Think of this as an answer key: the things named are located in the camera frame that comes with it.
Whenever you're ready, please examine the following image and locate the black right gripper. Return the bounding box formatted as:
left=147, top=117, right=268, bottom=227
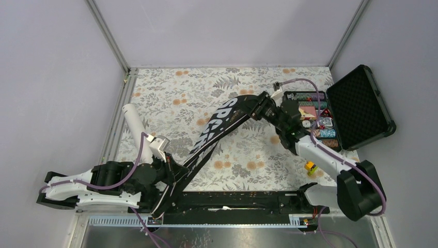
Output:
left=235, top=91, right=287, bottom=132

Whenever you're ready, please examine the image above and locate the black racket cover bag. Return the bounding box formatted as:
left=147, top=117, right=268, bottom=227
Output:
left=152, top=95, right=258, bottom=218

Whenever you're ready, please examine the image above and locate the white shuttlecock tube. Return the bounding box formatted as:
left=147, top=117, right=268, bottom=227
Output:
left=122, top=103, right=153, bottom=164

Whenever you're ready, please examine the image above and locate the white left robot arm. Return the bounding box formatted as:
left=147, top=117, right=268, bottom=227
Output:
left=36, top=154, right=189, bottom=213

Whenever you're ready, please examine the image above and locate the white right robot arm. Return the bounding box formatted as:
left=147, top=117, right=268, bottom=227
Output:
left=248, top=91, right=387, bottom=221

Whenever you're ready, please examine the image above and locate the red playing card box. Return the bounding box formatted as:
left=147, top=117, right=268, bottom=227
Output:
left=299, top=106, right=317, bottom=119

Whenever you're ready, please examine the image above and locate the yellow purple small block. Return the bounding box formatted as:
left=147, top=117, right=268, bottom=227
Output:
left=304, top=161, right=318, bottom=176

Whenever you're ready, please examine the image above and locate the black poker chip case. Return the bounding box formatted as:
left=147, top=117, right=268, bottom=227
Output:
left=283, top=65, right=397, bottom=151

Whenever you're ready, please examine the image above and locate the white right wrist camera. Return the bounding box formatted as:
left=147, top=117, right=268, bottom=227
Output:
left=271, top=82, right=285, bottom=101

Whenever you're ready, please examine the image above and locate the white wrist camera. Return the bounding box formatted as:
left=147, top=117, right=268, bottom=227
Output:
left=149, top=136, right=169, bottom=161
left=271, top=82, right=285, bottom=101

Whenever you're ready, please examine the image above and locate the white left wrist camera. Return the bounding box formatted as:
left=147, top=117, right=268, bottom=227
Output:
left=149, top=136, right=169, bottom=161

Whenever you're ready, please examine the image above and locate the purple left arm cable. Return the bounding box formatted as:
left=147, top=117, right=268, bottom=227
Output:
left=38, top=132, right=172, bottom=248

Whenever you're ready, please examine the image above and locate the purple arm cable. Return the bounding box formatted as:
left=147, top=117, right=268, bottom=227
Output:
left=38, top=132, right=172, bottom=248
left=278, top=78, right=387, bottom=217

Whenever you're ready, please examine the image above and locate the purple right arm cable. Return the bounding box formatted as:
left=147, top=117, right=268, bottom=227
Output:
left=278, top=78, right=387, bottom=217

